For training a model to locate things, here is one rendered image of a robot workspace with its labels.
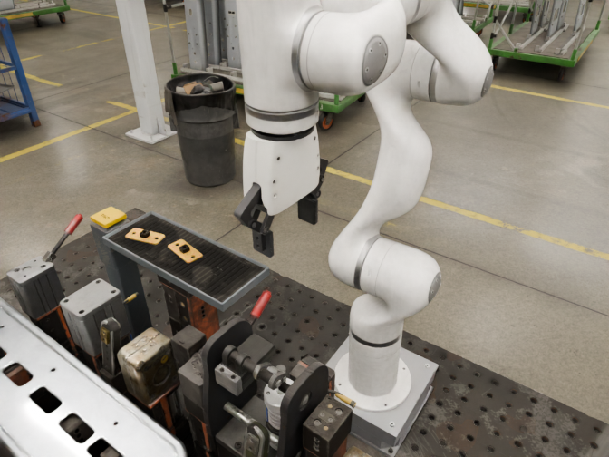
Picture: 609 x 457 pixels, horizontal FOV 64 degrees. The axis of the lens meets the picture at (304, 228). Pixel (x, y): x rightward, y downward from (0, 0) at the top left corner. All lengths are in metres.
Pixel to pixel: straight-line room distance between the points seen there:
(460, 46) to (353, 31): 0.41
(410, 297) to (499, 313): 1.83
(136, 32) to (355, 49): 3.98
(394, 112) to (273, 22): 0.47
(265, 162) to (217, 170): 3.11
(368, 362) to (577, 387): 1.55
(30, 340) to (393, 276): 0.78
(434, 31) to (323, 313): 0.98
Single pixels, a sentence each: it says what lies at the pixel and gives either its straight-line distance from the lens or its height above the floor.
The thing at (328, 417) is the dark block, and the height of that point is 1.12.
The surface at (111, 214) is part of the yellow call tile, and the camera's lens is 1.26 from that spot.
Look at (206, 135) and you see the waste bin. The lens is 3.52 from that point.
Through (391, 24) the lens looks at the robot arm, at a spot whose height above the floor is 1.69.
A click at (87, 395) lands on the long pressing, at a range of 1.08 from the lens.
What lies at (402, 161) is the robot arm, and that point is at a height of 1.39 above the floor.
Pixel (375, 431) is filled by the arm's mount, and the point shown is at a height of 0.76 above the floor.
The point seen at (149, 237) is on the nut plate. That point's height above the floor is 1.16.
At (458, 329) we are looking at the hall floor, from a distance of 2.62.
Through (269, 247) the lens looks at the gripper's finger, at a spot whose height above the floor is 1.42.
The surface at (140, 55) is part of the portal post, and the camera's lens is 4.45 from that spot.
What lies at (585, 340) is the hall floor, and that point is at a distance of 2.81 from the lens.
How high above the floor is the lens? 1.79
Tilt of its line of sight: 34 degrees down
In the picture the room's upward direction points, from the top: straight up
